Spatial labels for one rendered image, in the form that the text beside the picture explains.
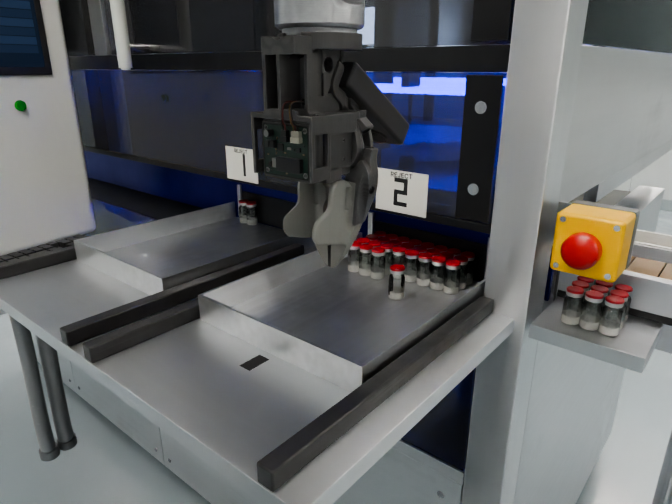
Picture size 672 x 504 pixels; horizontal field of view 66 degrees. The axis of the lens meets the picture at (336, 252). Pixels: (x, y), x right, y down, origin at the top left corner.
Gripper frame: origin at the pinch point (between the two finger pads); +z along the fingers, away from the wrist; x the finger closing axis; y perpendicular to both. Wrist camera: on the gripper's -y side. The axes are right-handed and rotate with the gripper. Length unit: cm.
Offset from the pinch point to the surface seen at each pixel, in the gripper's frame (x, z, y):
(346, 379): 3.7, 11.9, 2.8
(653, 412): 20, 101, -157
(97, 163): -114, 8, -31
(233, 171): -43.7, 0.7, -23.2
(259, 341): -9.1, 12.3, 2.7
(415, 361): 7.7, 11.3, -3.6
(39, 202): -91, 11, -6
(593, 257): 19.2, 1.7, -19.9
